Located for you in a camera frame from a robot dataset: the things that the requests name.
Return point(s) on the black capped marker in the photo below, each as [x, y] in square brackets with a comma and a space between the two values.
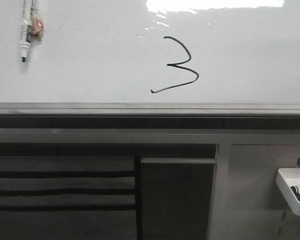
[296, 192]

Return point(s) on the white glossy whiteboard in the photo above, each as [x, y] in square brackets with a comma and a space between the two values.
[154, 51]

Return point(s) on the white black-tipped whiteboard marker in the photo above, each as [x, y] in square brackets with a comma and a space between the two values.
[26, 28]

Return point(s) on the white plastic marker tray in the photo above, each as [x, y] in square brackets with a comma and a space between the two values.
[287, 177]

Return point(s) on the grey aluminium whiteboard ledge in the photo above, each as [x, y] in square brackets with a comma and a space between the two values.
[149, 109]

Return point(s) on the red magnet in clear tape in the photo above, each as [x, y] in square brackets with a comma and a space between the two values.
[38, 26]

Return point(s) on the grey fabric pocket organiser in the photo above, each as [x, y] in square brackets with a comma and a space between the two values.
[69, 198]

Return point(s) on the grey slotted pegboard panel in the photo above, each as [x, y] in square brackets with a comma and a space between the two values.
[247, 203]

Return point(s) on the dark grey panel board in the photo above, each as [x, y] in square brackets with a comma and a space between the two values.
[176, 199]

